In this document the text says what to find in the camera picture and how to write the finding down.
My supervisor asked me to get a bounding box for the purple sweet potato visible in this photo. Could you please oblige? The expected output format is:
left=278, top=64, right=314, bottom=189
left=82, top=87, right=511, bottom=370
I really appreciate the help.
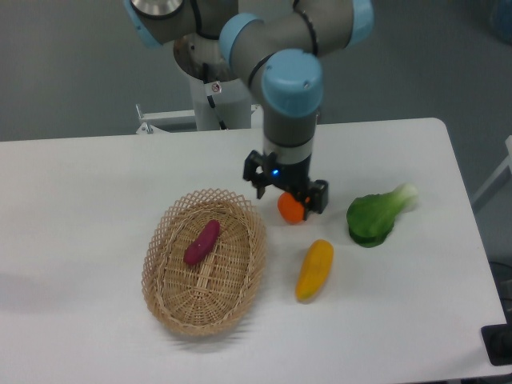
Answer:
left=183, top=219, right=221, bottom=266

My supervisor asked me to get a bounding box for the orange tangerine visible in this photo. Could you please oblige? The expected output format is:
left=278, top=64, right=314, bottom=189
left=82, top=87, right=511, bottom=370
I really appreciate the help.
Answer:
left=278, top=192, right=305, bottom=224

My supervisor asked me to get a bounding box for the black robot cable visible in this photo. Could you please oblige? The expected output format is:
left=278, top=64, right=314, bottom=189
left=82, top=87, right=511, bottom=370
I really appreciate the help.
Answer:
left=202, top=63, right=228, bottom=131

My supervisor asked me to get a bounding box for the white furniture leg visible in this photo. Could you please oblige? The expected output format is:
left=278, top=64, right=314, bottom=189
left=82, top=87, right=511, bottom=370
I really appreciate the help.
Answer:
left=470, top=136, right=511, bottom=212

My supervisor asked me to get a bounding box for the woven wicker basket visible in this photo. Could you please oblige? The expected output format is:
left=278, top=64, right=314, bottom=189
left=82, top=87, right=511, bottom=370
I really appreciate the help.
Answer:
left=142, top=189, right=267, bottom=336

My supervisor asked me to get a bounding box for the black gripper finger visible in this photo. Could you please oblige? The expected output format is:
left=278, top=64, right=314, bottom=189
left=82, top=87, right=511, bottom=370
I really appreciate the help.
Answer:
left=242, top=150, right=276, bottom=199
left=294, top=179, right=329, bottom=221

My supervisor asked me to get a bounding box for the black device at table edge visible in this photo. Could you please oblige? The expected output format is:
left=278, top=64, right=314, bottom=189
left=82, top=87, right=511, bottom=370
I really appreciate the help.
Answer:
left=481, top=324, right=511, bottom=366

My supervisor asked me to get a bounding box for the blue object in corner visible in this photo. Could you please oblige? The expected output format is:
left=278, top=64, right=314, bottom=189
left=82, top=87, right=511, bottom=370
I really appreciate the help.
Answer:
left=489, top=0, right=512, bottom=44

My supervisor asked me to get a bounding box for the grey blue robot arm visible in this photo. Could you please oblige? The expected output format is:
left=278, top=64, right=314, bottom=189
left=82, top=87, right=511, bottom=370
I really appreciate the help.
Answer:
left=124, top=1, right=374, bottom=214

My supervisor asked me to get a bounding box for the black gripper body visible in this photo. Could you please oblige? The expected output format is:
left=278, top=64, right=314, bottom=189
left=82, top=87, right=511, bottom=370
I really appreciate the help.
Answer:
left=271, top=155, right=311, bottom=196

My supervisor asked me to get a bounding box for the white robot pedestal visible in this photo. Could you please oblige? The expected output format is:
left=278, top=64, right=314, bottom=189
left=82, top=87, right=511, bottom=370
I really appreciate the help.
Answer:
left=173, top=34, right=254, bottom=130

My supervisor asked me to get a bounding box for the green bok choy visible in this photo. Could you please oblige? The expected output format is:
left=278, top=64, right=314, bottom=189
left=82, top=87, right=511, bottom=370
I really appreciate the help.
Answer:
left=346, top=183, right=419, bottom=247

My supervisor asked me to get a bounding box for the yellow mango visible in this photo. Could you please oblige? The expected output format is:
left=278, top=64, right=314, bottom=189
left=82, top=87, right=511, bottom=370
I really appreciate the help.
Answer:
left=295, top=239, right=334, bottom=302

